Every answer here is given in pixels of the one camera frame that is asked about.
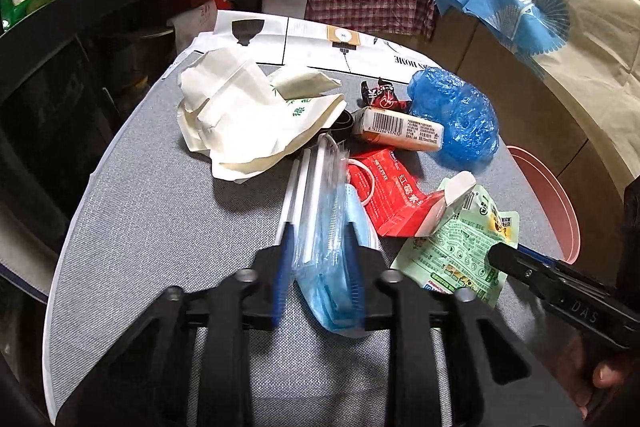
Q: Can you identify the green white snack wrapper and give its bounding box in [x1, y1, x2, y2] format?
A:
[392, 184, 520, 308]

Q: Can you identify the red medicine box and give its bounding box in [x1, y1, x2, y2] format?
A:
[347, 148, 476, 239]

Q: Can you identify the blue face mask pack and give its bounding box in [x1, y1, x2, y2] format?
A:
[277, 133, 381, 338]

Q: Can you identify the person's right hand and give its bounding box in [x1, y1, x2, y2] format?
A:
[550, 334, 639, 421]

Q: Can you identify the pink plastic basin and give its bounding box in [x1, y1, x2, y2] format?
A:
[506, 145, 582, 265]

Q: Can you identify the blue plastic bag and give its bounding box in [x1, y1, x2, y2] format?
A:
[407, 66, 500, 171]

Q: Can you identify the orange white carton box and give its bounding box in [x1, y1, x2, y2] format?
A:
[352, 107, 444, 152]

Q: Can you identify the small red black wrapper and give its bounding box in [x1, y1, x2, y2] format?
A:
[360, 78, 411, 114]

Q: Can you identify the cream blue tablecloth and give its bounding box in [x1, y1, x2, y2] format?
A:
[436, 0, 639, 176]

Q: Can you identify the cream paper bag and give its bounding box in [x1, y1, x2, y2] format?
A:
[177, 46, 346, 183]

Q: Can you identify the black shelf unit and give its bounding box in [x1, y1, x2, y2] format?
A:
[0, 0, 271, 258]

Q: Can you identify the white cardboard sheet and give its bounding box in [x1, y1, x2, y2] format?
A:
[168, 11, 437, 84]

